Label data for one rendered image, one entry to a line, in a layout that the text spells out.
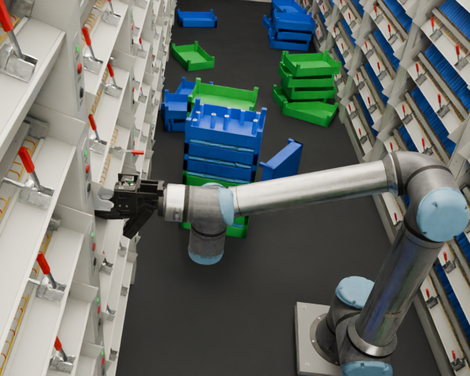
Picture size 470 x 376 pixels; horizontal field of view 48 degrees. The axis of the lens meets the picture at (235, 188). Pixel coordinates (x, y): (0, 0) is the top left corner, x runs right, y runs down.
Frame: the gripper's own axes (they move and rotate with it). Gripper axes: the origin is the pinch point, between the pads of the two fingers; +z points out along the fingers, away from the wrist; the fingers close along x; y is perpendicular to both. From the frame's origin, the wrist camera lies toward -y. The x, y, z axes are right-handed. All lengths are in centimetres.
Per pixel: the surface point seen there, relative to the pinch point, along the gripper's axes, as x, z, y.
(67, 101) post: 24.3, -4.9, 41.0
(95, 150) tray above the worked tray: -2.0, -3.8, 14.1
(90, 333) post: 24.3, -6.2, -17.1
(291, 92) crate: -197, -87, -64
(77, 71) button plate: 20.6, -6.0, 44.3
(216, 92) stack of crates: -133, -38, -36
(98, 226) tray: 1.3, -4.5, -6.0
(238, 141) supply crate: -77, -45, -27
